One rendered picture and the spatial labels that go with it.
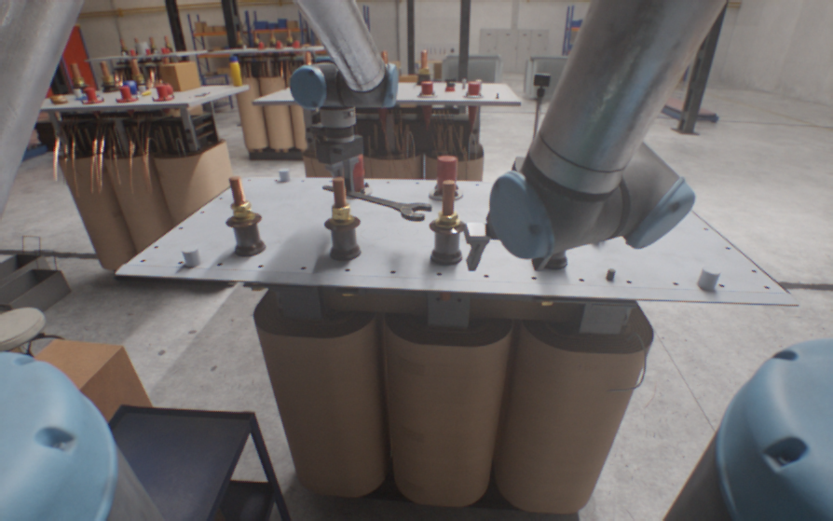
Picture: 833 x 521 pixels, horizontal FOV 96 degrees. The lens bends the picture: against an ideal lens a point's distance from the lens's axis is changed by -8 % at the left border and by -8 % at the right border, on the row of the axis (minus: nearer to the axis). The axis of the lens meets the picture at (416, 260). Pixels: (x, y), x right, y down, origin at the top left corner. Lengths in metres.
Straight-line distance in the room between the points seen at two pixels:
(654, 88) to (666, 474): 2.30
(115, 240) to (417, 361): 3.14
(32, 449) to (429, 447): 1.42
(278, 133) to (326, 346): 5.93
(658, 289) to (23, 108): 1.11
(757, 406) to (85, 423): 0.35
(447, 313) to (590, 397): 0.53
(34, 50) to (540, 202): 0.44
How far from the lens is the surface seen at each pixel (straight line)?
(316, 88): 0.96
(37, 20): 0.47
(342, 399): 1.47
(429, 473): 1.73
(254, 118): 7.17
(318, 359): 1.36
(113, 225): 3.96
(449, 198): 1.00
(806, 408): 0.27
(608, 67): 0.34
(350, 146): 1.16
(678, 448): 2.67
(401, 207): 1.07
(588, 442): 1.61
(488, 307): 1.31
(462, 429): 1.51
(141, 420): 1.55
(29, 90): 0.46
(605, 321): 1.29
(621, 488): 2.39
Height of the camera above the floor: 1.89
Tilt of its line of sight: 30 degrees down
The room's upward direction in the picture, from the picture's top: straight up
